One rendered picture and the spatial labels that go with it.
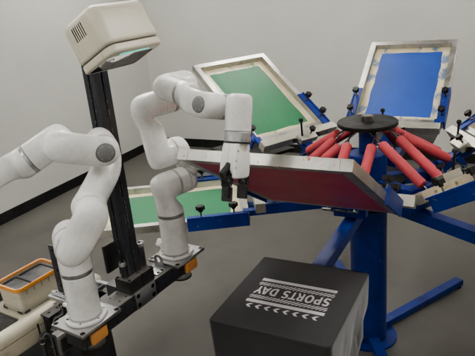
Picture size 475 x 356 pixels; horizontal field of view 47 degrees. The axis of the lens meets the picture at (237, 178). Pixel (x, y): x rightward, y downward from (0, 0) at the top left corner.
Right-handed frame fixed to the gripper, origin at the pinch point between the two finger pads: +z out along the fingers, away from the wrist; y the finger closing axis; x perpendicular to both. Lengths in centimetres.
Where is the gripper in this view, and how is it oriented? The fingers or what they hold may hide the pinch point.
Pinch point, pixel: (235, 196)
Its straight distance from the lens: 152.2
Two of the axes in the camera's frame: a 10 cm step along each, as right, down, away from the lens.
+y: -4.6, 0.5, -8.9
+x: 8.9, 0.8, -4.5
